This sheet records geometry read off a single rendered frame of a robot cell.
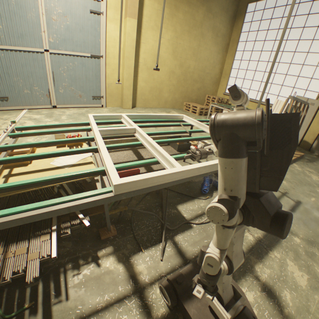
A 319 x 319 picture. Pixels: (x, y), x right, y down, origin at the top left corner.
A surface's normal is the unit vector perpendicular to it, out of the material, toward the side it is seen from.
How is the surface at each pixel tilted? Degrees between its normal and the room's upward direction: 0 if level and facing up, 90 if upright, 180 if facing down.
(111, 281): 0
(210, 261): 83
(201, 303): 0
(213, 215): 83
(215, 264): 83
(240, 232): 66
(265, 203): 23
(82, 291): 0
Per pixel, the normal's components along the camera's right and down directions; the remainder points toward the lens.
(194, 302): 0.15, -0.85
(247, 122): -0.62, 0.02
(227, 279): 0.55, 0.05
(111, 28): 0.52, 0.50
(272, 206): 0.34, -0.59
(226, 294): 0.51, -0.18
